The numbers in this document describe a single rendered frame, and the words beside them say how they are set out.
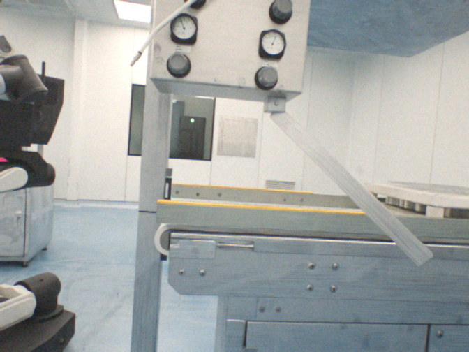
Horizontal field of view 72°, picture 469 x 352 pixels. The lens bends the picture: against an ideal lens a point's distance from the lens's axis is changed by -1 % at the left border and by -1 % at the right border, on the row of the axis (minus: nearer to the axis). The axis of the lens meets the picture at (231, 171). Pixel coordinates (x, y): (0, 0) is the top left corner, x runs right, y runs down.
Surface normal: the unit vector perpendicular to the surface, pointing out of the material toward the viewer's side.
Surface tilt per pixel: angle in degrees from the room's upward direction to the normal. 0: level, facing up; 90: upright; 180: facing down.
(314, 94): 90
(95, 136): 90
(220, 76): 90
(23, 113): 101
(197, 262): 90
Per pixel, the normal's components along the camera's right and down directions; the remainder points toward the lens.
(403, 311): 0.10, 0.06
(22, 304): 0.93, 0.09
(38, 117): 0.72, 0.09
